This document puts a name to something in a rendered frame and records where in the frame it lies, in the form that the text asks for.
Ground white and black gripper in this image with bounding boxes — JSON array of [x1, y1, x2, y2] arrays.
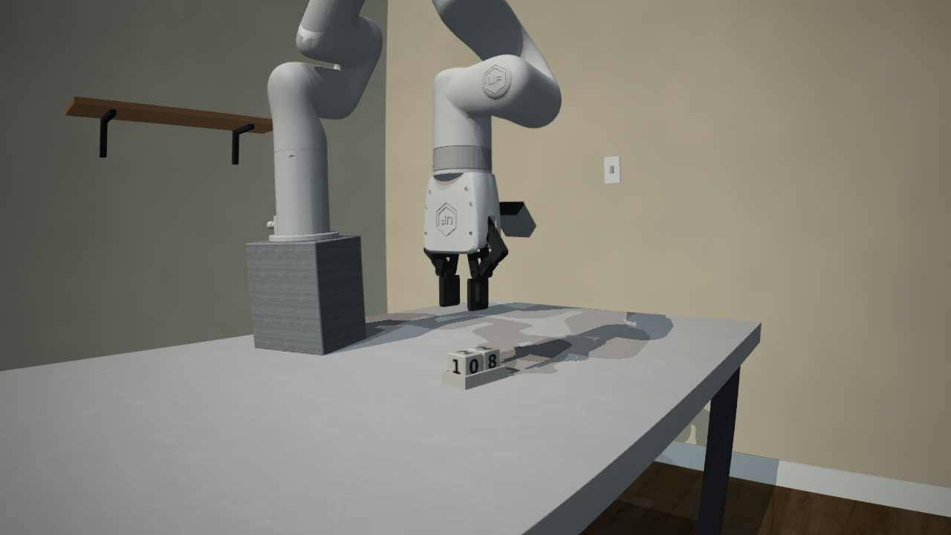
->
[[423, 169, 508, 311]]

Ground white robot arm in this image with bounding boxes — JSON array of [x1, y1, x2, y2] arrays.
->
[[267, 0, 562, 242]]

